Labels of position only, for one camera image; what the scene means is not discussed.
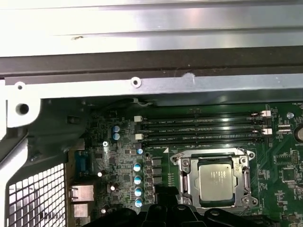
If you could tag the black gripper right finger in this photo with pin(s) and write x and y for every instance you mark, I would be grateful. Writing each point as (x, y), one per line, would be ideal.
(184, 215)

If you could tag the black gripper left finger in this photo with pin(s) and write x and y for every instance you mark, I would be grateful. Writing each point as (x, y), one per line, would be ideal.
(158, 212)

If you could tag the metal socket cover frame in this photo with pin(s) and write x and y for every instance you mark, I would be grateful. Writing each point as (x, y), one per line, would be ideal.
(193, 179)

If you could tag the silver square CPU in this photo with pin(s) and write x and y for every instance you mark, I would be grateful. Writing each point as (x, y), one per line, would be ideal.
(217, 182)

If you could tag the CPU socket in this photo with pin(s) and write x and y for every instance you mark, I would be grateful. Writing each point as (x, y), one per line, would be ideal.
(246, 200)

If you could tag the black RAM slot white clips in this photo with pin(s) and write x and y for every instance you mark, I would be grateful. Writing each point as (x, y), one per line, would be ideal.
(225, 133)
(225, 116)

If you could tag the blue-top capacitor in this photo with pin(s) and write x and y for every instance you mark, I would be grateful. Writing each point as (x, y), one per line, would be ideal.
(137, 180)
(138, 192)
(140, 151)
(137, 168)
(138, 202)
(116, 128)
(116, 136)

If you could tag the silver-top capacitor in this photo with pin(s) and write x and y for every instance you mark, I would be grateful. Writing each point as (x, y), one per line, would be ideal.
(100, 174)
(103, 211)
(113, 187)

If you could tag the metal rear port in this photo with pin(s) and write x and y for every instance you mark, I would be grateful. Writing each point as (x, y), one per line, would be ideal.
(80, 210)

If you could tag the metal network port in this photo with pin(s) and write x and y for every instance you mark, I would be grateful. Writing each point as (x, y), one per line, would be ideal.
(82, 192)

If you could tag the silver motherboard screw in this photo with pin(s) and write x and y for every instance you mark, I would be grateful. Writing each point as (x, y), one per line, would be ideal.
(105, 143)

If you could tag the blue video port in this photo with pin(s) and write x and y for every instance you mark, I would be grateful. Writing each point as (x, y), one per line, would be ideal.
(82, 164)

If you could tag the green motherboard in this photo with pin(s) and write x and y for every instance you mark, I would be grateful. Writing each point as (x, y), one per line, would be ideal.
(267, 179)

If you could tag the round coin battery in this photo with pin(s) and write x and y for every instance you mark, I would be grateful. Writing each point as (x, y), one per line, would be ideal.
(300, 134)

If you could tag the black open PC case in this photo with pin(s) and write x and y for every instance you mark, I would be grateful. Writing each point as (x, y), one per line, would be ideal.
(151, 66)

